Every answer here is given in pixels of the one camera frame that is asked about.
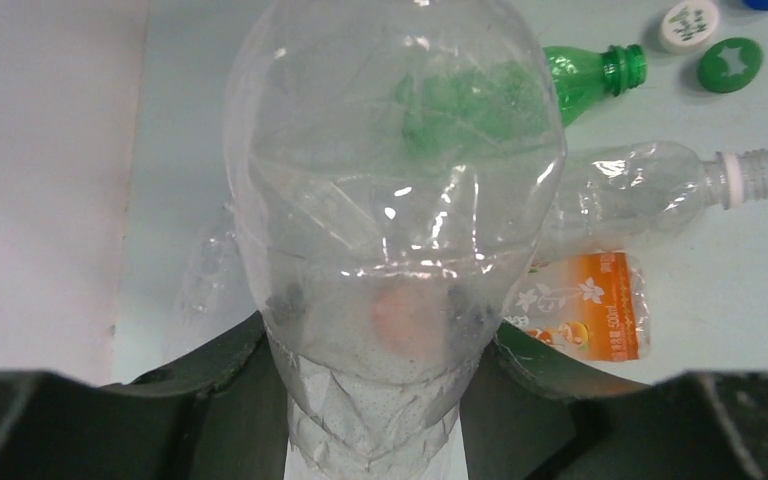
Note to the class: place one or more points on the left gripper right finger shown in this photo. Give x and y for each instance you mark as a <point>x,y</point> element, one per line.
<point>531,412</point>

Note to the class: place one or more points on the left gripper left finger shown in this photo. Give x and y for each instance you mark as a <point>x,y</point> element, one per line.
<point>218,412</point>

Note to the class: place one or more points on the orange label bottle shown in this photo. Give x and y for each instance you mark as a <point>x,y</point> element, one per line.
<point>590,307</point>

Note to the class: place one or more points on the green plastic bottle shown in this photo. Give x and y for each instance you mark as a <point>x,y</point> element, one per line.
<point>589,76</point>

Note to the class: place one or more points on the green bottle cap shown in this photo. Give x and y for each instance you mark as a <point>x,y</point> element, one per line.
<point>730,65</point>

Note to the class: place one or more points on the white bottle cap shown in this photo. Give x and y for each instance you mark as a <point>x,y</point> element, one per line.
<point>688,26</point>

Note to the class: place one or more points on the blue bottle cap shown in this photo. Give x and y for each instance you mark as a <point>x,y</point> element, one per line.
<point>759,5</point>

